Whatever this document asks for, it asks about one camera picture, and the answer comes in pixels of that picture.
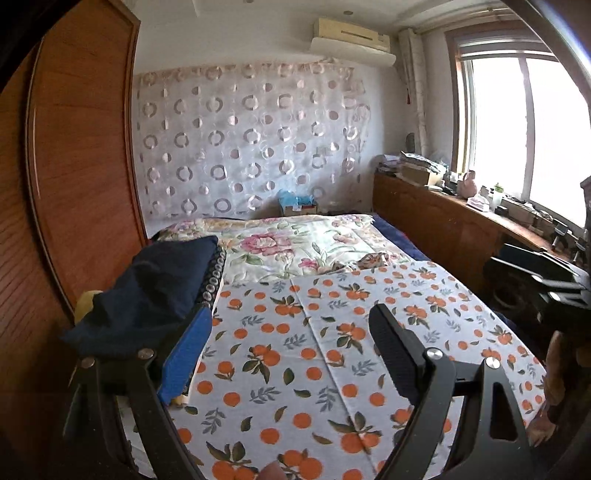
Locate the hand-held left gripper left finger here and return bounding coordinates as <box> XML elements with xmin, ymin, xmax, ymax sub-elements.
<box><xmin>62</xmin><ymin>305</ymin><xmax>213</xmax><ymax>480</ymax></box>

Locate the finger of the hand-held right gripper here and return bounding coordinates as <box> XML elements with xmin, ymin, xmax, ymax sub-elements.
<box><xmin>487</xmin><ymin>257</ymin><xmax>583</xmax><ymax>297</ymax></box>
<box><xmin>501</xmin><ymin>244</ymin><xmax>579</xmax><ymax>278</ymax></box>

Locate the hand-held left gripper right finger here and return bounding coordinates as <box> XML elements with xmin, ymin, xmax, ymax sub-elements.
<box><xmin>369</xmin><ymin>302</ymin><xmax>536</xmax><ymax>480</ymax></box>

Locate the navy printed t-shirt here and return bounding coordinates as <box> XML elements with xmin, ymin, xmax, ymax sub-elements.
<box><xmin>60</xmin><ymin>235</ymin><xmax>220</xmax><ymax>361</ymax></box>

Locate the orange fruit print bed sheet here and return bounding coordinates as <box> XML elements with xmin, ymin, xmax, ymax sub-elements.
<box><xmin>117</xmin><ymin>261</ymin><xmax>548</xmax><ymax>480</ymax></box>

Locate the wooden side cabinet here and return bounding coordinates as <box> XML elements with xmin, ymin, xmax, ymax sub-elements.
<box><xmin>372</xmin><ymin>172</ymin><xmax>591</xmax><ymax>315</ymax></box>

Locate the yellow pillow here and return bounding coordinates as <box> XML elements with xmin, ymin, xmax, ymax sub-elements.
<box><xmin>75</xmin><ymin>290</ymin><xmax>103</xmax><ymax>324</ymax></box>

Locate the floral blanket with navy border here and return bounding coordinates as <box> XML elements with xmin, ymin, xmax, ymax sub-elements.
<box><xmin>154</xmin><ymin>212</ymin><xmax>432</xmax><ymax>282</ymax></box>

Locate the stack of papers and boxes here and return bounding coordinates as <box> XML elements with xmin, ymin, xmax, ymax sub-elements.
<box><xmin>376</xmin><ymin>151</ymin><xmax>446</xmax><ymax>188</ymax></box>

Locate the small box with blue cloth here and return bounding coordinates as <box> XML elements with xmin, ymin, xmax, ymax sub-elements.
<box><xmin>277</xmin><ymin>189</ymin><xmax>317</xmax><ymax>208</ymax></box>

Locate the patterned window curtain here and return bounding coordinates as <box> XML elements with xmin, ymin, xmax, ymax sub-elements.
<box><xmin>398</xmin><ymin>28</ymin><xmax>432</xmax><ymax>158</ymax></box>

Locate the wooden door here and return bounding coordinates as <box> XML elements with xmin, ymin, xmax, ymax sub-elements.
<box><xmin>0</xmin><ymin>0</ymin><xmax>151</xmax><ymax>480</ymax></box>

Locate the circle-patterned wall curtain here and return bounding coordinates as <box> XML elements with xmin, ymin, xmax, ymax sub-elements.
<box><xmin>131</xmin><ymin>58</ymin><xmax>372</xmax><ymax>222</ymax></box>

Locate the wall air conditioner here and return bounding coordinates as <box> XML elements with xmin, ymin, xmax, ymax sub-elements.
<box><xmin>309</xmin><ymin>17</ymin><xmax>398</xmax><ymax>69</ymax></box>

